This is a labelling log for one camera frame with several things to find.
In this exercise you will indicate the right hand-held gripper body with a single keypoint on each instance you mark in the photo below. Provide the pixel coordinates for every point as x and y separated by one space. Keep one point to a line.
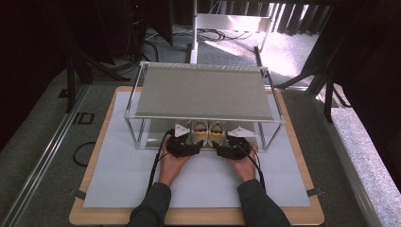
235 148

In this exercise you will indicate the wooden table board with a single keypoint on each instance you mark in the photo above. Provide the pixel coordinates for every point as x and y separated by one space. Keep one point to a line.
201 217

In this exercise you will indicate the aluminium floor rail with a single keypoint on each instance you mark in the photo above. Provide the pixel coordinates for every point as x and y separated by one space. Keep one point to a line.
41 164
350 164

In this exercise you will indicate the white metal stand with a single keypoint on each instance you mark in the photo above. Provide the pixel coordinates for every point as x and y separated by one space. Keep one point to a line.
233 22

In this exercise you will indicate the black tripod stand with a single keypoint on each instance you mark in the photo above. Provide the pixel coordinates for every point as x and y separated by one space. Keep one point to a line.
71 85
328 101

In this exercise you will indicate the metal shoe rack grey shelves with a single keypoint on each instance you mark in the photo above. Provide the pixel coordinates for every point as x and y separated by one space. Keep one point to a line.
205 91

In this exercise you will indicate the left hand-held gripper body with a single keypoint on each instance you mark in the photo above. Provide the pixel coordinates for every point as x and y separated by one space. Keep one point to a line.
179 146

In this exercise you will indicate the dark curtain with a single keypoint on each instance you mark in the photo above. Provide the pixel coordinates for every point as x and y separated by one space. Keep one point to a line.
296 19

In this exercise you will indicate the white sneaker yellow insole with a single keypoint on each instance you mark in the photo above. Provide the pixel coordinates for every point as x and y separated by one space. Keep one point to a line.
199 132
217 132

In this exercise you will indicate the white table mat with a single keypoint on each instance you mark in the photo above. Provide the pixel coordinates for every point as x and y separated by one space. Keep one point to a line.
205 186

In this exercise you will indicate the person's right hand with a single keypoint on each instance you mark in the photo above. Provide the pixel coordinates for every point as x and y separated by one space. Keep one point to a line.
244 167

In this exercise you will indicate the person's left hand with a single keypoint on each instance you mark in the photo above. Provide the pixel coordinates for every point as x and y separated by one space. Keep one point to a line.
171 167

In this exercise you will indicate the black rectangular floor bracket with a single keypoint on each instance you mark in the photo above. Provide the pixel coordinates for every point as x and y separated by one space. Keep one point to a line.
75 118

